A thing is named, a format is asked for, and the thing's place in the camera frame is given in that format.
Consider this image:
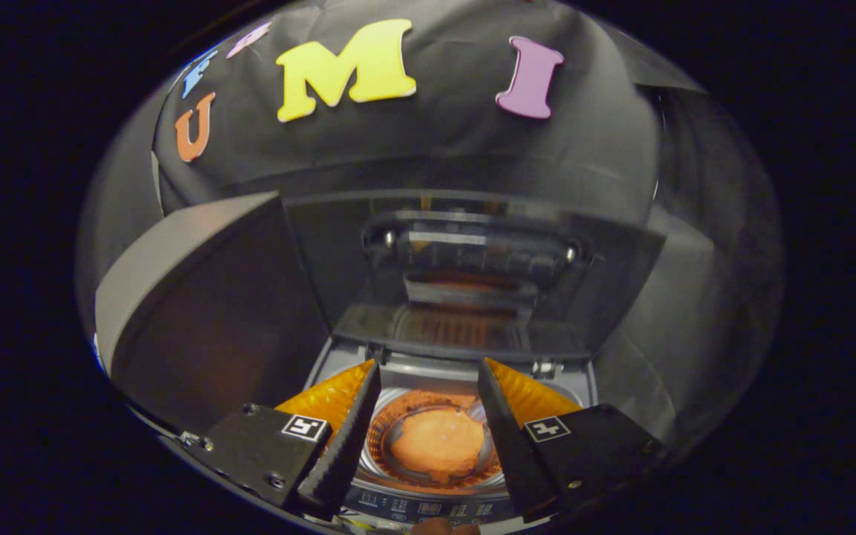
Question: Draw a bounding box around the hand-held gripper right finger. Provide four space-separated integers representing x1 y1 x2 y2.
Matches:
477 357 668 523

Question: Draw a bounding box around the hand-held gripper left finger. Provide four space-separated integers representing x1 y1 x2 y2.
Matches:
179 359 383 519

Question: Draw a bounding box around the orange polo shirt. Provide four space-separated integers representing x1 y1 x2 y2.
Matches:
387 407 488 484

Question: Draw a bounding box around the grey cabinet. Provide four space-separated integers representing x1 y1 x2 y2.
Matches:
94 192 332 432

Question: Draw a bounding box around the black backdrop cloth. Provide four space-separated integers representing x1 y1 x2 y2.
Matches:
75 0 782 447

